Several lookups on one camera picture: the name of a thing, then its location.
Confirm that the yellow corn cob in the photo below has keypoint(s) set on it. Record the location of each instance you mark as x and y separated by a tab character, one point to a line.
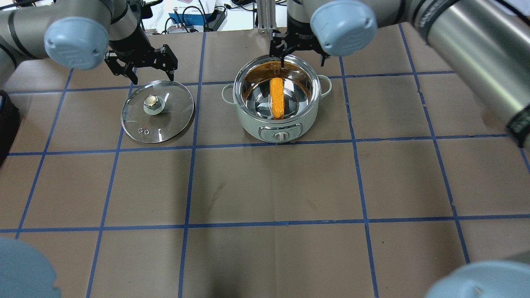
277	101

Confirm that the aluminium frame post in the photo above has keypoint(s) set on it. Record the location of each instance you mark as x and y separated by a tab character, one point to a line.
266	16

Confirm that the blue white box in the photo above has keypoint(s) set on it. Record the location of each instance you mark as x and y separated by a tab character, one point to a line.
195	18

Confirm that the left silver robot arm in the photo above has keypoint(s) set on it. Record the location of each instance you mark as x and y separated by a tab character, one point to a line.
77	34

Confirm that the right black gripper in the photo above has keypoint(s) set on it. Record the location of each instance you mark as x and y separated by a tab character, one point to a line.
299	36

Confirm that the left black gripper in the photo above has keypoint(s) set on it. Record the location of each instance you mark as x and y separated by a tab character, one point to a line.
135	44

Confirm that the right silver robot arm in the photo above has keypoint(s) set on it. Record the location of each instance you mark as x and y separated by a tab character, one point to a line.
418	162

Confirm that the glass pot lid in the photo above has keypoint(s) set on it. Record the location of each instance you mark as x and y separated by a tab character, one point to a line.
157	112

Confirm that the pale green electric pot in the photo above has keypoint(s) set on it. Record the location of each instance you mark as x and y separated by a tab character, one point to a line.
250	95

